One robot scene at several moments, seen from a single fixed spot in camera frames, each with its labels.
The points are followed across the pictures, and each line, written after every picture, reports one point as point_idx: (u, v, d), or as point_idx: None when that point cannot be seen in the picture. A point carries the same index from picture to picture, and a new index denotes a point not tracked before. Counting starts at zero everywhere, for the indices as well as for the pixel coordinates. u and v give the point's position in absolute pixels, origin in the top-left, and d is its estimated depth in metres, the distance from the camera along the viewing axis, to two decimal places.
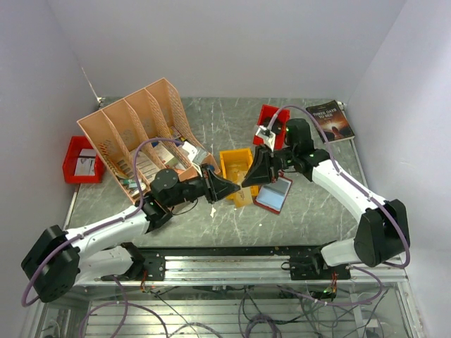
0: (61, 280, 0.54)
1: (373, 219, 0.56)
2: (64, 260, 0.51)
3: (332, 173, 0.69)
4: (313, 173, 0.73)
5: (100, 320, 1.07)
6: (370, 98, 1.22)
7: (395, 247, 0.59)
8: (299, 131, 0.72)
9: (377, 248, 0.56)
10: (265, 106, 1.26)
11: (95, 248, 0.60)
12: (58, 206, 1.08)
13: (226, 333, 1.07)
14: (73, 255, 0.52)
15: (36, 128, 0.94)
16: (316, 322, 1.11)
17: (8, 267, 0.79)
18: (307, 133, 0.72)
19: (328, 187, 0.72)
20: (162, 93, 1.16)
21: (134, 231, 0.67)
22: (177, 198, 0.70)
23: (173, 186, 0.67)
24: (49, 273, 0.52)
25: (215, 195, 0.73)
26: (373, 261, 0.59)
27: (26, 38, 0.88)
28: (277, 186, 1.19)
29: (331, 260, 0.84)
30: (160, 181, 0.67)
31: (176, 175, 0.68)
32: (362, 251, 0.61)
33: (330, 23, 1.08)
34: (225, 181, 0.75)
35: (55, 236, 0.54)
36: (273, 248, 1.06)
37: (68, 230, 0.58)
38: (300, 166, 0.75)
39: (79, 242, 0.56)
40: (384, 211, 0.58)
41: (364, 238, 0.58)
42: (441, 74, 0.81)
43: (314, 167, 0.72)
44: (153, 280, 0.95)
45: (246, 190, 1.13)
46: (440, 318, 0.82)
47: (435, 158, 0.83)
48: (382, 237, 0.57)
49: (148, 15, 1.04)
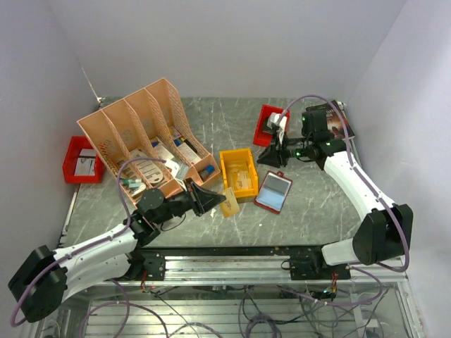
0: (48, 300, 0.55)
1: (376, 219, 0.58)
2: (52, 281, 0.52)
3: (347, 167, 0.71)
4: (327, 163, 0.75)
5: (100, 320, 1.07)
6: (370, 98, 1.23)
7: (390, 249, 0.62)
8: (316, 121, 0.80)
9: (373, 249, 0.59)
10: (264, 106, 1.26)
11: (82, 266, 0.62)
12: (57, 206, 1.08)
13: (226, 333, 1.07)
14: (60, 275, 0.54)
15: (36, 127, 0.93)
16: (316, 322, 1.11)
17: (8, 267, 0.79)
18: (323, 124, 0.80)
19: (337, 181, 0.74)
20: (162, 93, 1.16)
21: (122, 249, 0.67)
22: (165, 215, 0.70)
23: (160, 206, 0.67)
24: (35, 295, 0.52)
25: (202, 209, 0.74)
26: (367, 259, 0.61)
27: (26, 37, 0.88)
28: (277, 186, 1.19)
29: (330, 258, 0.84)
30: (146, 201, 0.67)
31: (163, 193, 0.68)
32: (359, 248, 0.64)
33: (330, 23, 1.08)
34: (211, 193, 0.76)
35: (43, 257, 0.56)
36: (273, 248, 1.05)
37: (57, 249, 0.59)
38: (314, 152, 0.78)
39: (68, 262, 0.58)
40: (390, 213, 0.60)
41: (365, 237, 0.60)
42: (441, 74, 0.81)
43: (328, 157, 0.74)
44: (153, 280, 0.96)
45: (232, 199, 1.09)
46: (440, 319, 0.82)
47: (436, 158, 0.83)
48: (382, 239, 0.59)
49: (148, 15, 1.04)
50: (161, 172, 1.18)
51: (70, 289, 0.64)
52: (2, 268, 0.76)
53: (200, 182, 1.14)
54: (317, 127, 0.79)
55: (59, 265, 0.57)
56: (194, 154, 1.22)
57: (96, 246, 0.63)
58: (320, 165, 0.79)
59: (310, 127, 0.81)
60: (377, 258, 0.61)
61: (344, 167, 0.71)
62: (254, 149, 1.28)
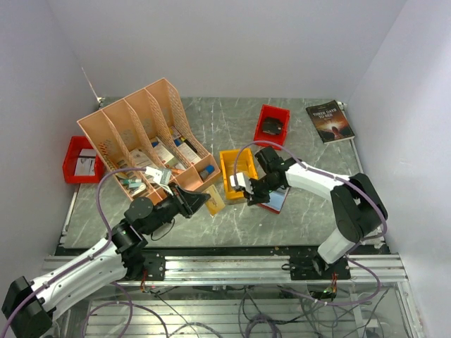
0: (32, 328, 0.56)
1: (339, 191, 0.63)
2: (29, 314, 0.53)
3: (301, 170, 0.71)
4: (288, 178, 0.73)
5: (99, 320, 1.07)
6: (370, 98, 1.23)
7: (373, 218, 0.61)
8: (265, 152, 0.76)
9: (353, 217, 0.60)
10: (265, 106, 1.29)
11: (65, 291, 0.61)
12: (58, 206, 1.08)
13: (226, 333, 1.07)
14: (36, 307, 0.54)
15: (36, 127, 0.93)
16: (316, 322, 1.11)
17: (10, 267, 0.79)
18: (273, 152, 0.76)
19: (304, 186, 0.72)
20: (162, 92, 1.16)
21: (108, 265, 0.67)
22: (153, 223, 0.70)
23: (149, 215, 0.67)
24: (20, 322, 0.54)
25: (190, 210, 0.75)
26: (356, 236, 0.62)
27: (26, 38, 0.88)
28: None
29: (328, 255, 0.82)
30: (132, 212, 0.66)
31: (151, 203, 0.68)
32: (345, 230, 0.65)
33: (330, 23, 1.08)
34: (195, 193, 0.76)
35: (21, 289, 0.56)
36: (273, 248, 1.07)
37: (35, 279, 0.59)
38: (275, 176, 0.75)
39: (44, 292, 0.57)
40: (351, 184, 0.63)
41: (341, 213, 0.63)
42: (441, 74, 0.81)
43: (287, 172, 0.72)
44: (153, 280, 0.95)
45: (216, 196, 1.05)
46: (440, 319, 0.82)
47: (435, 158, 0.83)
48: (355, 207, 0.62)
49: (148, 15, 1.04)
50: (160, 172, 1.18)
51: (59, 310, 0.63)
52: (3, 268, 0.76)
53: (200, 181, 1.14)
54: (269, 156, 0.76)
55: (36, 296, 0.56)
56: (194, 154, 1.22)
57: (74, 270, 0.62)
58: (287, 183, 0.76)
59: (263, 160, 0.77)
60: (365, 230, 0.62)
61: (299, 171, 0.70)
62: (254, 149, 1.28)
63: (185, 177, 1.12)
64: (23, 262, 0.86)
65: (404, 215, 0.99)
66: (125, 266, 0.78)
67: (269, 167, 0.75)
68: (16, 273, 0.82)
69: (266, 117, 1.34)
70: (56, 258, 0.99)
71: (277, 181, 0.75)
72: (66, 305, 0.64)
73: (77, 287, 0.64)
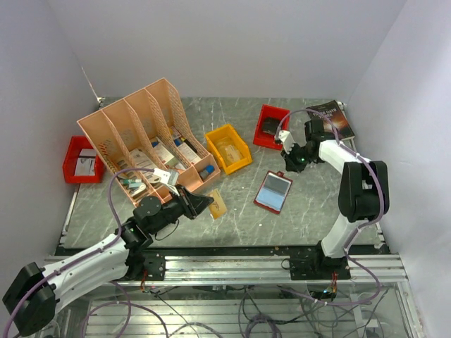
0: (39, 316, 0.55)
1: (352, 163, 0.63)
2: (39, 298, 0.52)
3: (335, 145, 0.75)
4: (322, 150, 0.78)
5: (99, 320, 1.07)
6: (370, 98, 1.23)
7: (373, 203, 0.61)
8: (313, 122, 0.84)
9: (352, 193, 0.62)
10: (265, 106, 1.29)
11: (72, 282, 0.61)
12: (58, 206, 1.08)
13: (226, 333, 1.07)
14: (48, 292, 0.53)
15: (36, 127, 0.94)
16: (316, 322, 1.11)
17: (10, 267, 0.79)
18: (320, 124, 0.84)
19: (330, 160, 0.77)
20: (163, 93, 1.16)
21: (115, 260, 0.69)
22: (161, 222, 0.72)
23: (156, 214, 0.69)
24: (27, 310, 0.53)
25: (193, 211, 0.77)
26: (349, 212, 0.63)
27: (26, 38, 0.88)
28: (277, 187, 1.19)
29: (328, 248, 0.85)
30: (143, 208, 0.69)
31: (159, 202, 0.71)
32: (342, 203, 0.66)
33: (329, 24, 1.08)
34: (199, 196, 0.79)
35: (32, 274, 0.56)
36: (273, 248, 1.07)
37: (45, 267, 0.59)
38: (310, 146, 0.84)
39: (56, 279, 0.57)
40: (366, 165, 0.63)
41: (345, 187, 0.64)
42: (441, 74, 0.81)
43: (323, 144, 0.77)
44: (153, 280, 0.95)
45: (218, 198, 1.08)
46: (440, 319, 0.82)
47: (436, 158, 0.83)
48: (361, 185, 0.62)
49: (148, 15, 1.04)
50: None
51: (62, 301, 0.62)
52: (3, 267, 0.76)
53: (200, 181, 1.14)
54: (315, 127, 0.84)
55: (48, 282, 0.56)
56: (193, 154, 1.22)
57: (84, 260, 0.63)
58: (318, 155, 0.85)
59: (309, 129, 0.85)
60: (361, 211, 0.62)
61: (332, 145, 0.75)
62: (254, 149, 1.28)
63: (185, 176, 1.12)
64: (24, 262, 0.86)
65: (404, 215, 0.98)
66: (125, 264, 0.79)
67: (311, 136, 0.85)
68: (16, 273, 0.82)
69: (266, 116, 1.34)
70: (56, 258, 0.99)
71: (312, 149, 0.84)
72: (69, 297, 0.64)
73: (84, 279, 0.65)
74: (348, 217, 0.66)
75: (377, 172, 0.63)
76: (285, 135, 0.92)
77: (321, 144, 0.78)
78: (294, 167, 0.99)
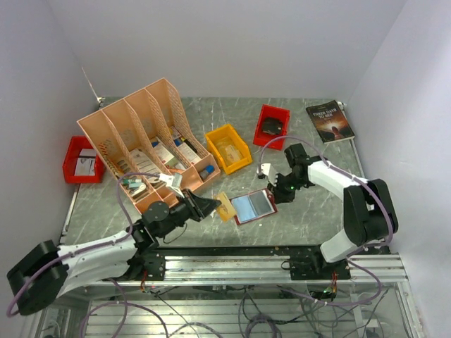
0: (45, 297, 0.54)
1: (352, 189, 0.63)
2: (52, 278, 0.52)
3: (323, 167, 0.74)
4: (310, 173, 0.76)
5: (100, 320, 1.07)
6: (370, 99, 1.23)
7: (382, 226, 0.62)
8: (293, 146, 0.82)
9: (360, 220, 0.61)
10: (265, 106, 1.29)
11: (82, 267, 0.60)
12: (58, 206, 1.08)
13: (226, 333, 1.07)
14: (62, 272, 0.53)
15: (36, 127, 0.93)
16: (316, 322, 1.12)
17: (9, 267, 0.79)
18: (301, 149, 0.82)
19: (321, 183, 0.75)
20: (162, 92, 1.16)
21: (122, 255, 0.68)
22: (168, 227, 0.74)
23: (163, 219, 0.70)
24: (35, 287, 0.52)
25: (200, 213, 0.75)
26: (361, 239, 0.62)
27: (26, 38, 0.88)
28: (261, 207, 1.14)
29: (329, 254, 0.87)
30: (153, 211, 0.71)
31: (167, 208, 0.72)
32: (350, 229, 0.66)
33: (329, 24, 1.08)
34: (206, 199, 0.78)
35: (46, 251, 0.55)
36: (273, 248, 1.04)
37: (60, 246, 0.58)
38: (298, 169, 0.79)
39: (70, 260, 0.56)
40: (366, 188, 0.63)
41: (349, 213, 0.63)
42: (441, 74, 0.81)
43: (309, 167, 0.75)
44: (153, 280, 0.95)
45: (227, 202, 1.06)
46: (440, 318, 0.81)
47: (436, 158, 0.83)
48: (366, 209, 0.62)
49: (148, 15, 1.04)
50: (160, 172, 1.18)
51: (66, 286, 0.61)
52: (3, 268, 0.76)
53: (200, 181, 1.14)
54: (297, 151, 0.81)
55: (61, 263, 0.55)
56: (194, 154, 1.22)
57: (97, 248, 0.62)
58: (307, 178, 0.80)
59: (290, 155, 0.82)
60: (372, 236, 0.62)
61: (320, 167, 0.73)
62: (254, 149, 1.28)
63: (184, 177, 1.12)
64: None
65: (404, 215, 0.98)
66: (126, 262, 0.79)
67: (295, 162, 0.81)
68: None
69: (266, 116, 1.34)
70: None
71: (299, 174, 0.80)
72: (72, 282, 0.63)
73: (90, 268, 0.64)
74: (357, 243, 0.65)
75: (378, 192, 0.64)
76: (266, 167, 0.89)
77: (308, 167, 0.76)
78: (284, 196, 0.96)
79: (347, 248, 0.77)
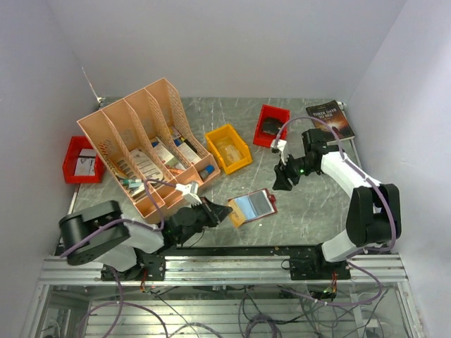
0: (98, 250, 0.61)
1: (362, 191, 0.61)
2: (116, 236, 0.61)
3: (339, 160, 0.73)
4: (323, 162, 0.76)
5: (100, 320, 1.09)
6: (370, 98, 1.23)
7: (385, 230, 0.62)
8: (311, 132, 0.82)
9: (363, 223, 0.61)
10: (265, 106, 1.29)
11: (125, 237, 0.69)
12: (58, 206, 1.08)
13: (226, 333, 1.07)
14: (125, 232, 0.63)
15: (36, 127, 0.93)
16: (316, 322, 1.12)
17: (10, 267, 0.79)
18: (319, 136, 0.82)
19: (334, 174, 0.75)
20: (162, 92, 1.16)
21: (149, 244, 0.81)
22: (191, 232, 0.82)
23: (189, 224, 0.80)
24: (100, 237, 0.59)
25: (215, 220, 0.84)
26: (360, 239, 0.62)
27: (26, 37, 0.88)
28: (262, 205, 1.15)
29: (330, 253, 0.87)
30: (180, 218, 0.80)
31: (193, 213, 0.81)
32: (350, 227, 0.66)
33: (329, 24, 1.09)
34: (220, 205, 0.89)
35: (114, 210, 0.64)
36: (273, 248, 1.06)
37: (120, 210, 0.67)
38: (312, 155, 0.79)
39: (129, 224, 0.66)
40: (377, 191, 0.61)
41: (355, 214, 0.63)
42: (441, 74, 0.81)
43: (324, 155, 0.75)
44: (153, 280, 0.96)
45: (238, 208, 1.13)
46: (440, 318, 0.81)
47: (436, 158, 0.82)
48: (372, 213, 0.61)
49: (147, 15, 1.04)
50: (160, 172, 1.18)
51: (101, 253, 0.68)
52: (3, 267, 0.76)
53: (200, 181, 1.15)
54: (313, 137, 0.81)
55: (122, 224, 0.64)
56: (194, 154, 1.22)
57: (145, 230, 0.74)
58: (319, 166, 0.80)
59: (308, 139, 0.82)
60: (371, 239, 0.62)
61: (337, 160, 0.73)
62: (254, 149, 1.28)
63: (185, 176, 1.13)
64: (24, 262, 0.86)
65: (404, 215, 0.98)
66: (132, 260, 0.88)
67: (311, 147, 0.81)
68: (15, 273, 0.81)
69: (266, 116, 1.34)
70: (56, 259, 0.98)
71: (313, 160, 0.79)
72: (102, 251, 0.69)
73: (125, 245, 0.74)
74: (355, 243, 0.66)
75: (388, 197, 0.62)
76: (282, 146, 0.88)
77: (323, 155, 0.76)
78: (283, 183, 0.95)
79: (347, 248, 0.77)
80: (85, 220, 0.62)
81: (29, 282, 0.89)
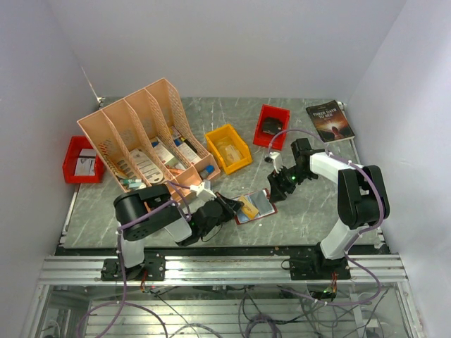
0: (152, 228, 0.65)
1: (347, 171, 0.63)
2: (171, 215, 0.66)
3: (325, 157, 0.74)
4: (311, 164, 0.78)
5: (99, 320, 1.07)
6: (370, 98, 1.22)
7: (374, 209, 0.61)
8: (299, 141, 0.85)
9: (351, 200, 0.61)
10: (265, 106, 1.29)
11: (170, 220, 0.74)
12: (58, 206, 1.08)
13: (225, 333, 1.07)
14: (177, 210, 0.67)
15: (36, 127, 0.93)
16: (316, 322, 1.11)
17: (10, 267, 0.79)
18: (306, 144, 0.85)
19: (322, 172, 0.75)
20: (163, 92, 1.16)
21: (174, 234, 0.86)
22: (213, 223, 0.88)
23: (215, 215, 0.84)
24: (157, 215, 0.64)
25: (230, 210, 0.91)
26: (351, 220, 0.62)
27: (25, 37, 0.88)
28: (263, 204, 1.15)
29: (328, 249, 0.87)
30: (208, 209, 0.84)
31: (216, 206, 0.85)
32: (342, 212, 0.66)
33: (329, 23, 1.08)
34: (233, 201, 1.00)
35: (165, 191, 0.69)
36: (273, 248, 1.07)
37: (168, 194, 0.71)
38: (301, 160, 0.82)
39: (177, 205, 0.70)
40: (361, 171, 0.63)
41: (344, 193, 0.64)
42: (442, 74, 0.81)
43: (310, 157, 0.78)
44: (153, 280, 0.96)
45: (248, 202, 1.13)
46: (440, 318, 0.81)
47: (437, 158, 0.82)
48: (358, 190, 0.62)
49: (147, 15, 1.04)
50: (160, 172, 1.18)
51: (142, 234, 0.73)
52: (3, 267, 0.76)
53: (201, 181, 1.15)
54: (301, 145, 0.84)
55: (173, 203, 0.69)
56: (193, 154, 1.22)
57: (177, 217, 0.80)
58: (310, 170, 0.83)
59: (296, 148, 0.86)
60: (361, 217, 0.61)
61: (320, 157, 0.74)
62: (254, 149, 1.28)
63: (186, 176, 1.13)
64: (23, 262, 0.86)
65: (404, 215, 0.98)
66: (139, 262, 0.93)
67: (299, 153, 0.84)
68: (15, 274, 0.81)
69: (266, 116, 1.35)
70: (56, 258, 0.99)
71: (302, 165, 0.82)
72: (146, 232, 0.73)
73: None
74: (348, 224, 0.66)
75: (371, 175, 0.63)
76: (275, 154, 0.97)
77: (311, 156, 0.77)
78: (280, 193, 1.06)
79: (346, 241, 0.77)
80: (140, 200, 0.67)
81: (29, 282, 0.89)
